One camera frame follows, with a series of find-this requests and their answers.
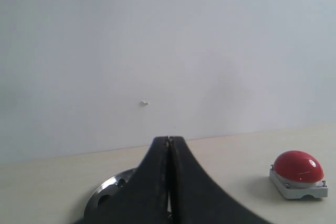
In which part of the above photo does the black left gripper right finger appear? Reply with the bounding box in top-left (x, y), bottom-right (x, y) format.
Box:
top-left (170, 136), bottom-right (268, 223)

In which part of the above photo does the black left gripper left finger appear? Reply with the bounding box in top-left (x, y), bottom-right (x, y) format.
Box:
top-left (77, 136), bottom-right (171, 223)

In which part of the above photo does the red dome push button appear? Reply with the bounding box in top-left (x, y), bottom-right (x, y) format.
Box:
top-left (269, 150), bottom-right (328, 200)

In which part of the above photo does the round steel plate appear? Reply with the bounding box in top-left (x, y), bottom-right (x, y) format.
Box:
top-left (83, 168), bottom-right (136, 217)

